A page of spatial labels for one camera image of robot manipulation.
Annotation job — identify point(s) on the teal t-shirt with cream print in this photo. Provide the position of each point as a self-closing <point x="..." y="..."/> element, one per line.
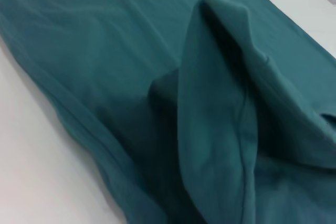
<point x="157" y="77"/>

